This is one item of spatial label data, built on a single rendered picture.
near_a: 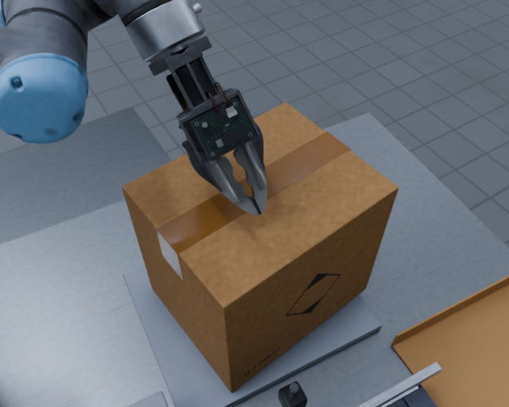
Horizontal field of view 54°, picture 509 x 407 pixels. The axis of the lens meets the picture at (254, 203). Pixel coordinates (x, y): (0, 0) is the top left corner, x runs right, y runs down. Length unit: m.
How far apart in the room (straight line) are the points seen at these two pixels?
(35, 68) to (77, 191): 0.71
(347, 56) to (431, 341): 2.30
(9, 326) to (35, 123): 0.58
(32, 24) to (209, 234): 0.31
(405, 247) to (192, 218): 0.50
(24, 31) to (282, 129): 0.41
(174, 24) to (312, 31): 2.72
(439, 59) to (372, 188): 2.47
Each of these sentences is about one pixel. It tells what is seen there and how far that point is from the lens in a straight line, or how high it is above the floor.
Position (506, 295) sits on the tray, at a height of 0.83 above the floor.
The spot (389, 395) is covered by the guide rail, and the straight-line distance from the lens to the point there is 0.72.
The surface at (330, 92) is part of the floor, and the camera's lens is 2.74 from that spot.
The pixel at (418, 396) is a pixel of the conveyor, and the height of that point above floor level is 0.88.
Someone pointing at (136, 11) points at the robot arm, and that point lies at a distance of 0.54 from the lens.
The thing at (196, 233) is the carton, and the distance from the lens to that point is 0.64.
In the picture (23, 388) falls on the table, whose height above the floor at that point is 0.83.
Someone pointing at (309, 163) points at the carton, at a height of 1.12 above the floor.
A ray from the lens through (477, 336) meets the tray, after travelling 0.96.
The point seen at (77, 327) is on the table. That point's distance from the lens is 0.94.
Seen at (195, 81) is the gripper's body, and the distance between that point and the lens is 0.52.
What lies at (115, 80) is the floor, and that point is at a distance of 2.89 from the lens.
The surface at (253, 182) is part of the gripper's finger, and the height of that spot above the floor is 1.19.
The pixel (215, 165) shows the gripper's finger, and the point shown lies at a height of 1.22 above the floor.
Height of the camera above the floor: 1.62
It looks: 49 degrees down
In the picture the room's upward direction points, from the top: straight up
